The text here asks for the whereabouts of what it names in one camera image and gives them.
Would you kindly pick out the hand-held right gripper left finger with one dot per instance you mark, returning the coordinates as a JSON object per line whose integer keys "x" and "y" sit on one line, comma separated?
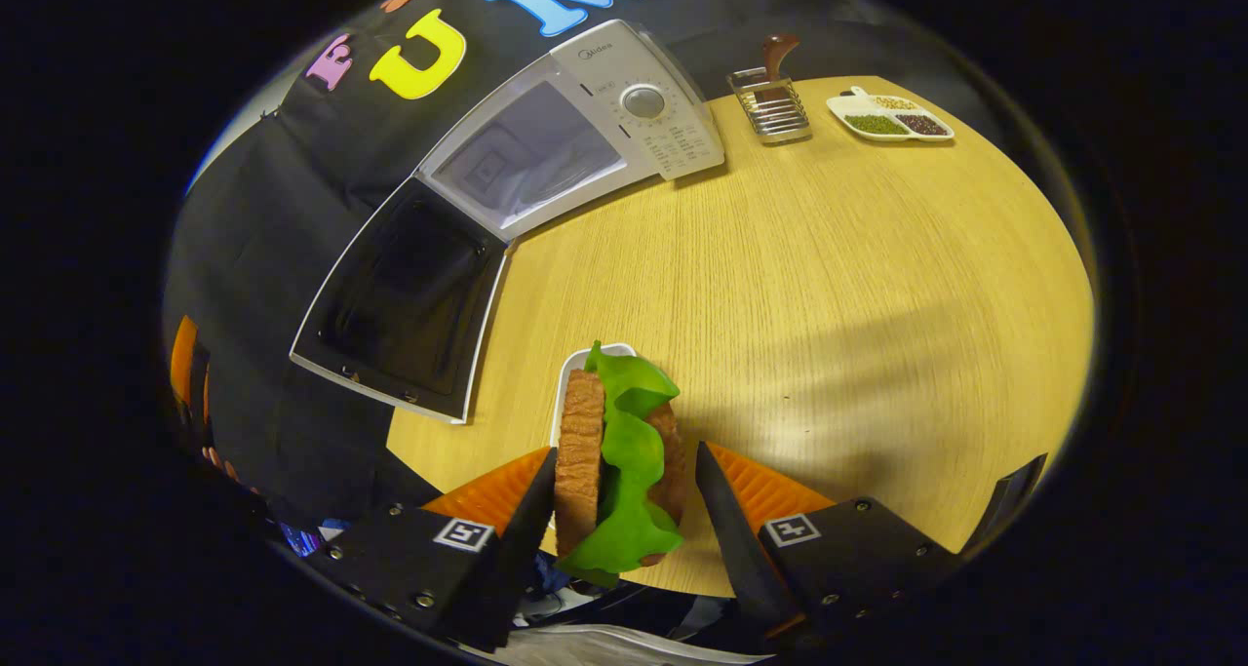
{"x": 429, "y": 568}

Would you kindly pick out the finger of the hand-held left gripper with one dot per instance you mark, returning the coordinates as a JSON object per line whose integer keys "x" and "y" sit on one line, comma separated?
{"x": 190, "y": 373}

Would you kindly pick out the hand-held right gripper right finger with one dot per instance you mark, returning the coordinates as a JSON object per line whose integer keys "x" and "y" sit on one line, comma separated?
{"x": 858, "y": 559}

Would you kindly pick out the toast sandwich with green lettuce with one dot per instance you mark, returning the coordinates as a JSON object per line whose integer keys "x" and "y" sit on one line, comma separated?
{"x": 629, "y": 451}

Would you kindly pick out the white microwave oven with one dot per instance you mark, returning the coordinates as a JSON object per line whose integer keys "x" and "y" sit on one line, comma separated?
{"x": 604, "y": 71}

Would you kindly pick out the black backdrop cloth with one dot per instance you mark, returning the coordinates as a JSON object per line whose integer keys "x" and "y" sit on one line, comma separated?
{"x": 263, "y": 217}

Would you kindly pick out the person's clothing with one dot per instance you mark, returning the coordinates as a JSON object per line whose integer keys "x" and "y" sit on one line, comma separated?
{"x": 604, "y": 644}

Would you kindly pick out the small white tray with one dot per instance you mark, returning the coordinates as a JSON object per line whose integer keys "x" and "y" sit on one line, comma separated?
{"x": 568, "y": 373}

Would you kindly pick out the white divided dish with beans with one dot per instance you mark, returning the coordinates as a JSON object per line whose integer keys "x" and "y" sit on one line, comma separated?
{"x": 887, "y": 120}

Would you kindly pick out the metal utensil holder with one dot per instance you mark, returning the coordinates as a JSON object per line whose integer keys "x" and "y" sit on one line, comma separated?
{"x": 772, "y": 110}

